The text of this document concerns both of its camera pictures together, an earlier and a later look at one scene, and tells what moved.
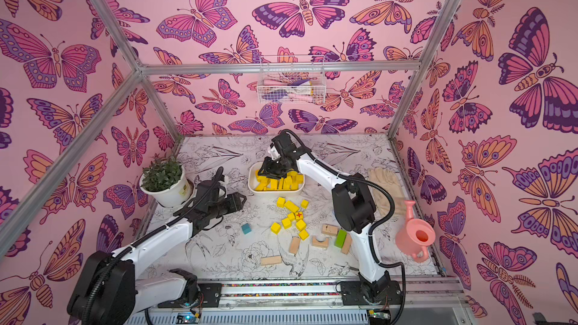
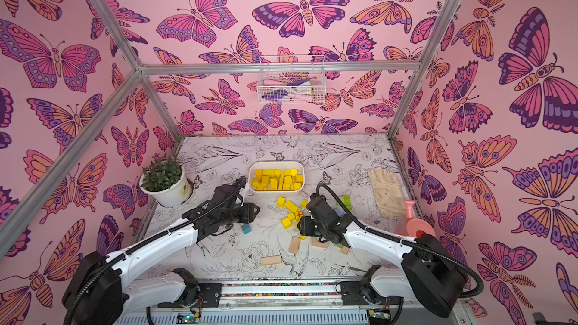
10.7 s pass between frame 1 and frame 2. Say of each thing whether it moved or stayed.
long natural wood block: stayed
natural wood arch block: stayed
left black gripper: moved
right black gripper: moved
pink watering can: stayed
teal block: stayed
